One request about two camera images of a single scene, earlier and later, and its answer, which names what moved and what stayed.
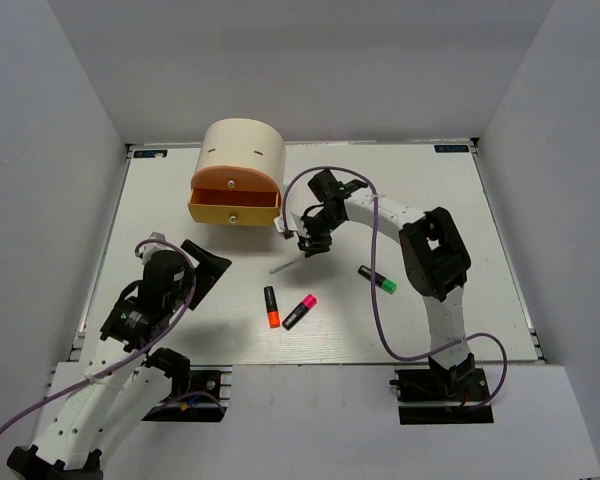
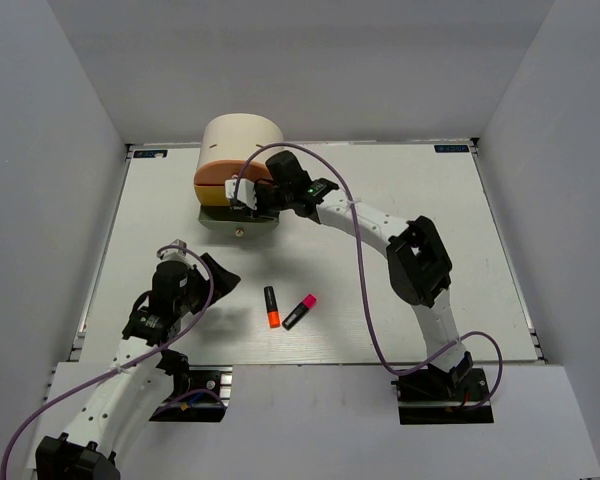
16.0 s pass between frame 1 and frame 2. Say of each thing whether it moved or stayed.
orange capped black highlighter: stayed
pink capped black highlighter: stayed
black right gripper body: moved
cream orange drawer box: moved
